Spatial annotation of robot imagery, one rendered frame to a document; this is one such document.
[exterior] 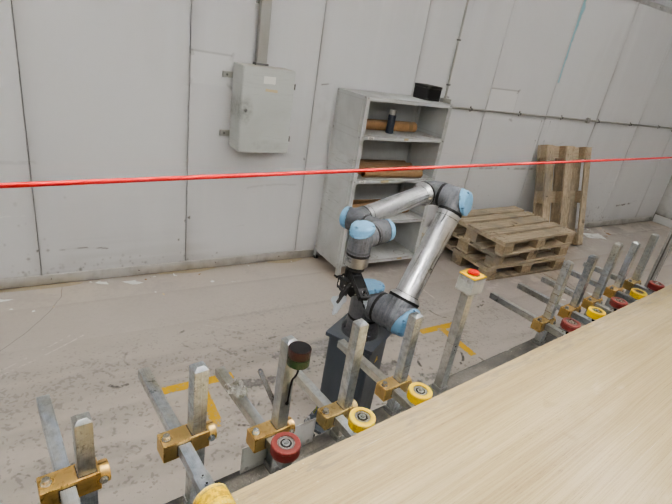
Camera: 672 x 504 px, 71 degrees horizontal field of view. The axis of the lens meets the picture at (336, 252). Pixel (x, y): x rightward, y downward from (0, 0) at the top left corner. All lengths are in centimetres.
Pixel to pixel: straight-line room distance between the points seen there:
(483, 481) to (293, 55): 324
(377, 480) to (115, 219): 295
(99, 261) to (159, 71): 145
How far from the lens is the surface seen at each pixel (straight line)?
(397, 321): 216
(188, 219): 393
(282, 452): 135
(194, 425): 127
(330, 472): 133
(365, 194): 457
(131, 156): 370
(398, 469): 138
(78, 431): 116
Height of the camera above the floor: 190
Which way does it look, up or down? 24 degrees down
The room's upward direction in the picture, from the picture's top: 9 degrees clockwise
